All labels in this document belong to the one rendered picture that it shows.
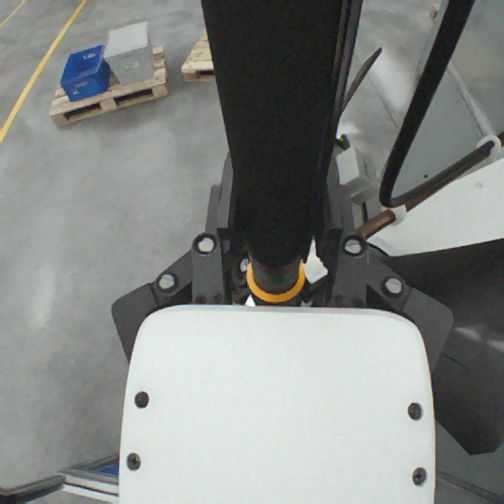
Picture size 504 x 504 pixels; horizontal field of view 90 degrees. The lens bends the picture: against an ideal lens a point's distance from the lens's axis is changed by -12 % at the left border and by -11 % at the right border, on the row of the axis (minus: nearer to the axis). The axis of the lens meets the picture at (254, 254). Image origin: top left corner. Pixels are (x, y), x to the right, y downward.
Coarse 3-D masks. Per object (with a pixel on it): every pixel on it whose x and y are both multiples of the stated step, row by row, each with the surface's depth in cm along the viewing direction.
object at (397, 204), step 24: (456, 0) 9; (456, 24) 9; (432, 48) 11; (432, 72) 11; (432, 96) 12; (408, 120) 14; (408, 144) 15; (480, 144) 29; (456, 168) 26; (384, 192) 20; (408, 192) 25
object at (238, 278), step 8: (240, 256) 45; (248, 256) 44; (240, 264) 45; (232, 272) 45; (240, 272) 45; (232, 280) 46; (240, 280) 43; (232, 288) 45; (240, 288) 43; (248, 288) 40; (240, 296) 41; (248, 296) 39; (240, 304) 42; (312, 304) 44
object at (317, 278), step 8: (312, 248) 25; (320, 272) 24; (312, 280) 23; (320, 280) 24; (304, 288) 25; (312, 288) 25; (320, 288) 25; (304, 296) 25; (312, 296) 25; (248, 304) 32; (304, 304) 29
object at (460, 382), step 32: (416, 256) 32; (448, 256) 29; (480, 256) 26; (416, 288) 26; (448, 288) 24; (480, 288) 23; (480, 320) 20; (448, 352) 20; (480, 352) 19; (448, 384) 18; (480, 384) 17; (448, 416) 17; (480, 416) 16; (480, 448) 15
